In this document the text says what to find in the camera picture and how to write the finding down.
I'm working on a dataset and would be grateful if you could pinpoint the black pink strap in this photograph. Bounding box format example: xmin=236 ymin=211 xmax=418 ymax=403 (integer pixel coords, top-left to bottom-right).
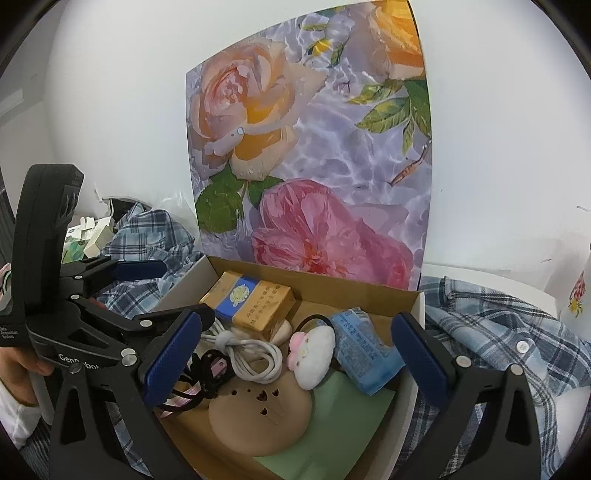
xmin=154 ymin=348 xmax=233 ymax=421

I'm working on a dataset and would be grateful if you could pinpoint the white charging cable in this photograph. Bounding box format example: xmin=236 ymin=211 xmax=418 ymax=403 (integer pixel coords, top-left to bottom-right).
xmin=198 ymin=320 xmax=286 ymax=384

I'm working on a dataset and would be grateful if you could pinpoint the gold cigarette box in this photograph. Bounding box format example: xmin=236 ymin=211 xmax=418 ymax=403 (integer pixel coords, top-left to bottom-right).
xmin=200 ymin=271 xmax=296 ymax=339

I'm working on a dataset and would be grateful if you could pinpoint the round beige cushion pad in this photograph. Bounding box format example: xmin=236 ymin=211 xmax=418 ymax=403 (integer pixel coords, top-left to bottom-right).
xmin=208 ymin=371 xmax=312 ymax=457

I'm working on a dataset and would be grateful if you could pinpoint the blue tissue packet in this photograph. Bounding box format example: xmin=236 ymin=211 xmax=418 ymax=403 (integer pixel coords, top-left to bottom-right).
xmin=329 ymin=308 xmax=405 ymax=396

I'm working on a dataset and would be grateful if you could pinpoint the white plush toy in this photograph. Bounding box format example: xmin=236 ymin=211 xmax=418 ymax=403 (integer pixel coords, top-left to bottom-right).
xmin=287 ymin=325 xmax=335 ymax=391

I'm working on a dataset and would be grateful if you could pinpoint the left hand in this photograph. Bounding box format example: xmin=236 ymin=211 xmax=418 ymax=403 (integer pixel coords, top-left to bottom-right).
xmin=0 ymin=347 xmax=54 ymax=406

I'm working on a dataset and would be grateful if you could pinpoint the cream small carton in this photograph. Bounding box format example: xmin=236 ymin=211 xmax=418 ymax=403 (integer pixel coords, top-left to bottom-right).
xmin=64 ymin=217 xmax=114 ymax=259

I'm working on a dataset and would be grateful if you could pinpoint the striped grey towel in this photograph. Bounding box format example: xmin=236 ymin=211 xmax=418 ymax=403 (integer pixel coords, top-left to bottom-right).
xmin=20 ymin=419 xmax=51 ymax=480

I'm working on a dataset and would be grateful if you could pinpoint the white sleeve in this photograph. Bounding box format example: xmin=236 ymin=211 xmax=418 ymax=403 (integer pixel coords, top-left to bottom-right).
xmin=0 ymin=384 xmax=41 ymax=450

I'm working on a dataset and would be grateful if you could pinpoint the blue plaid cloth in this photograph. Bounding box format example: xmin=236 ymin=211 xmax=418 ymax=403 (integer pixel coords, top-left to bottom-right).
xmin=98 ymin=203 xmax=590 ymax=479

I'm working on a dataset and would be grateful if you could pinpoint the white cardboard box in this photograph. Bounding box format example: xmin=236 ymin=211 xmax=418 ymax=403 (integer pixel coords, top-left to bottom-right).
xmin=158 ymin=256 xmax=425 ymax=479

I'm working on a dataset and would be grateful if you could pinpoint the white enamel mug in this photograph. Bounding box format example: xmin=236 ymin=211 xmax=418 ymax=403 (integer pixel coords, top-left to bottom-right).
xmin=547 ymin=252 xmax=590 ymax=341

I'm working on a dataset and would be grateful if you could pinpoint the floral picture board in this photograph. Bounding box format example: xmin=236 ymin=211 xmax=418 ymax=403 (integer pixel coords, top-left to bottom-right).
xmin=185 ymin=1 xmax=433 ymax=290

